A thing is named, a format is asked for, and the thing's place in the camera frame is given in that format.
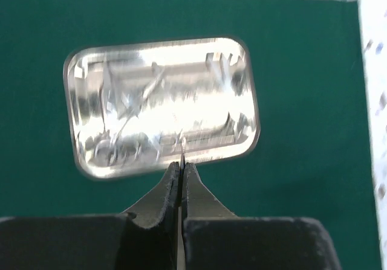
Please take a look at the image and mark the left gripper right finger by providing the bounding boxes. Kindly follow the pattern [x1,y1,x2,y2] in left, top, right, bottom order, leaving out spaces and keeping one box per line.
[182,163,341,269]

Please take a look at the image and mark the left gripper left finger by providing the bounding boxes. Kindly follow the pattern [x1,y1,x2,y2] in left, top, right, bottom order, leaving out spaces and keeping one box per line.
[1,162,180,269]

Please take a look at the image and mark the dark green surgical cloth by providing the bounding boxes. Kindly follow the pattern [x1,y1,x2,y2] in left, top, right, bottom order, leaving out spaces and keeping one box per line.
[1,0,381,269]

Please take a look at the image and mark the steel instrument tray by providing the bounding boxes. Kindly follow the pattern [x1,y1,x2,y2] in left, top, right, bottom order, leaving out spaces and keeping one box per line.
[63,37,261,179]

